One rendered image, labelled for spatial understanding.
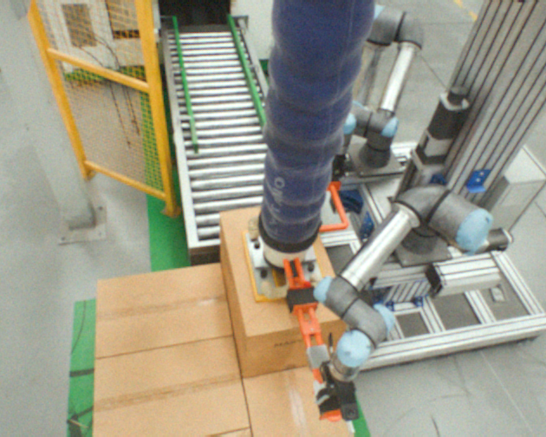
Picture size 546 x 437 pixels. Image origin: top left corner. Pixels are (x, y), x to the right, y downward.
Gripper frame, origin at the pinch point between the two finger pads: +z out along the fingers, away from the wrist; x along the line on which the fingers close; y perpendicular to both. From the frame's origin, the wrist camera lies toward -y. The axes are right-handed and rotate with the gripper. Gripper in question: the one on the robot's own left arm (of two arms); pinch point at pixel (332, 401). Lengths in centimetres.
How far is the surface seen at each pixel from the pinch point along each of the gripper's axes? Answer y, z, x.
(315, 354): 14.5, -1.4, 1.6
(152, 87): 174, 4, 46
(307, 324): 24.8, -1.3, 1.4
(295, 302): 33.6, -1.6, 3.5
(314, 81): 50, -77, 4
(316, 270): 53, 11, -12
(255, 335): 30.6, 13.4, 17.2
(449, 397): 20, 107, -94
